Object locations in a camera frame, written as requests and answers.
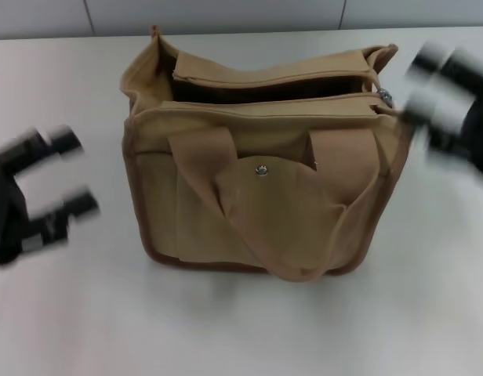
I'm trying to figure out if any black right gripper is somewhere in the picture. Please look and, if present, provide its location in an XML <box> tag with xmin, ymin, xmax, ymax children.
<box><xmin>399</xmin><ymin>40</ymin><xmax>483</xmax><ymax>178</ymax></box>

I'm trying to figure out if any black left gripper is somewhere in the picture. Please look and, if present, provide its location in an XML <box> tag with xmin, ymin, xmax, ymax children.
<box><xmin>0</xmin><ymin>124</ymin><xmax>102</xmax><ymax>268</ymax></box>

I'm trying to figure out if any khaki canvas food bag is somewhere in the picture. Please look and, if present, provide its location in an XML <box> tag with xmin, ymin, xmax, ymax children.
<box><xmin>119</xmin><ymin>25</ymin><xmax>413</xmax><ymax>284</ymax></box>

